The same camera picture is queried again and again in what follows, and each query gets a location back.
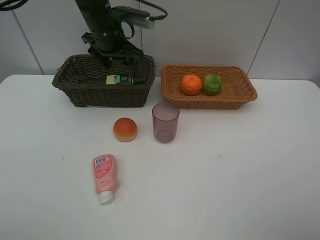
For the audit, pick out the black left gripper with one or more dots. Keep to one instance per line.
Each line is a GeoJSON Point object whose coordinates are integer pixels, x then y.
{"type": "Point", "coordinates": [106, 47]}

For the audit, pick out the dark green pump bottle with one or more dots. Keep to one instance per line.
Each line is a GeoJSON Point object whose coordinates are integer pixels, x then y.
{"type": "Point", "coordinates": [119, 79]}

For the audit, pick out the purple translucent plastic cup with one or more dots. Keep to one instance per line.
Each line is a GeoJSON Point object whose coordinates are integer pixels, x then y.
{"type": "Point", "coordinates": [165, 118]}

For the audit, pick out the orange mandarin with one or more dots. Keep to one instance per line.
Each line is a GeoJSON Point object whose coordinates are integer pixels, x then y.
{"type": "Point", "coordinates": [191, 84]}

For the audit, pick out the green lime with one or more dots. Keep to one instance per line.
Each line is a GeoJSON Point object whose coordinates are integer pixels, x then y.
{"type": "Point", "coordinates": [212, 84]}

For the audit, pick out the pink lotion bottle white cap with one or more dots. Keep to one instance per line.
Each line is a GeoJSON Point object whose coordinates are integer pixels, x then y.
{"type": "Point", "coordinates": [105, 177]}

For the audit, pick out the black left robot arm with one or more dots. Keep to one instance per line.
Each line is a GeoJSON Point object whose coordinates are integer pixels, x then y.
{"type": "Point", "coordinates": [98, 17]}

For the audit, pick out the dark brown wicker basket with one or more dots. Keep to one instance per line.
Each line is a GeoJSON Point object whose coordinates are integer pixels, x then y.
{"type": "Point", "coordinates": [83, 79]}

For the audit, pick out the red orange round bun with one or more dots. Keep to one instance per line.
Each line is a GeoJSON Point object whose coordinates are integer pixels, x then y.
{"type": "Point", "coordinates": [125, 129]}

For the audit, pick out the tan wicker basket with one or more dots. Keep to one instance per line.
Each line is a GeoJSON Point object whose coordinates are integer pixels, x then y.
{"type": "Point", "coordinates": [236, 88]}

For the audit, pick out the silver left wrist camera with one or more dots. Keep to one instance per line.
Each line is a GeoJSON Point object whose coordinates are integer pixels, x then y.
{"type": "Point", "coordinates": [136, 17]}

